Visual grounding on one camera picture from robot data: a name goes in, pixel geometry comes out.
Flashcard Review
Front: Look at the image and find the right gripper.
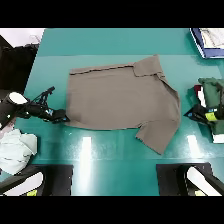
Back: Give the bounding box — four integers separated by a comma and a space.
184, 103, 216, 127

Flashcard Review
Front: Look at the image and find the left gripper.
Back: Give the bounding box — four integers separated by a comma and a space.
49, 108, 71, 124

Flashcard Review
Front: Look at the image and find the brown T-shirt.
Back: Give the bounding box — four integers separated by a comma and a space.
64, 54, 182, 156

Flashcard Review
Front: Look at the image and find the red garment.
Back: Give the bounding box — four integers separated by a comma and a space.
193, 84, 203, 98

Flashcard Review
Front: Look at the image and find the green garment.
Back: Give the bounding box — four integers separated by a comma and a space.
197, 76, 224, 135

